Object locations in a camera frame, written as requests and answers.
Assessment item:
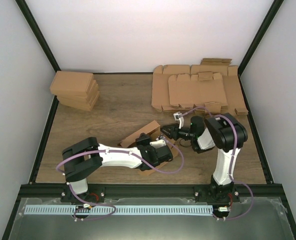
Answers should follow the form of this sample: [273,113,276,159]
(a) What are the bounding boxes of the top folded cardboard box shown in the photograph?
[50,71,93,96]

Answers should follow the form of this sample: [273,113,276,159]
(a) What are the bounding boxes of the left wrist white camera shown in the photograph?
[150,135,166,149]

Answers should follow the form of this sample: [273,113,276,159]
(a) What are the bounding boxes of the black corner frame post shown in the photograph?
[240,0,285,74]
[15,0,61,72]

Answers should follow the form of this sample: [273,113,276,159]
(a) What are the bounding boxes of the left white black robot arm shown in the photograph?
[56,133,173,202]

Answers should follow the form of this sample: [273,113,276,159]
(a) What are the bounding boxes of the right black corner frame post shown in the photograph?
[240,0,285,74]

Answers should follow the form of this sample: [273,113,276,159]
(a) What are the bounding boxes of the brown cardboard box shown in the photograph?
[117,120,180,177]

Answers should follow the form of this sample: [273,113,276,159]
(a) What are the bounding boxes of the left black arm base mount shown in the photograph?
[60,184,106,204]

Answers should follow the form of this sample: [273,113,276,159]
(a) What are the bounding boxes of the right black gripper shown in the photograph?
[160,123,195,141]

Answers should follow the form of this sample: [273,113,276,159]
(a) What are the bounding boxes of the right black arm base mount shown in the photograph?
[193,184,240,204]

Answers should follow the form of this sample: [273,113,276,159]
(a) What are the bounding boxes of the left black corner frame post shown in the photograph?
[15,0,61,72]

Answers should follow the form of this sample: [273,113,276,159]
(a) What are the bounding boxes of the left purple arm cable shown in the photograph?
[55,138,185,223]

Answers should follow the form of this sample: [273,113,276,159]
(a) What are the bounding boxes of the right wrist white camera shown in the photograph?
[173,111,186,129]

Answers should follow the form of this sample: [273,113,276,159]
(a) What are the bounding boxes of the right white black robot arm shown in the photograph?
[161,112,248,202]

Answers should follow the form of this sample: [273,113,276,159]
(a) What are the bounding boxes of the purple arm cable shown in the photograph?
[179,106,254,221]
[55,138,185,223]

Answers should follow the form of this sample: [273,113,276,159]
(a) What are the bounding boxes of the light blue slotted cable duct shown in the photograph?
[23,204,213,216]

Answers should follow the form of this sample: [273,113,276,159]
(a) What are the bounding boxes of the bottom folded cardboard box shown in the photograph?
[57,93,100,111]

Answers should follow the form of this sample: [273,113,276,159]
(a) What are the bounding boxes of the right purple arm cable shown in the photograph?
[179,106,254,221]

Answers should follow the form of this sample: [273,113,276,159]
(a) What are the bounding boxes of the pile of flat cardboard blanks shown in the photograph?
[151,58,248,116]

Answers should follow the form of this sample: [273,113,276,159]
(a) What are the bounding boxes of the black aluminium frame rail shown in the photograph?
[18,183,285,200]

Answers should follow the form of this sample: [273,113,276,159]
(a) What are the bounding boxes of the folded cardboard box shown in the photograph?
[57,93,100,111]
[57,91,100,105]
[50,71,93,96]
[55,80,98,99]
[57,83,99,103]

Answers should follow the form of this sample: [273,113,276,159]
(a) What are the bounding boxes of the wrist white camera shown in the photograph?
[173,111,186,129]
[150,135,166,149]

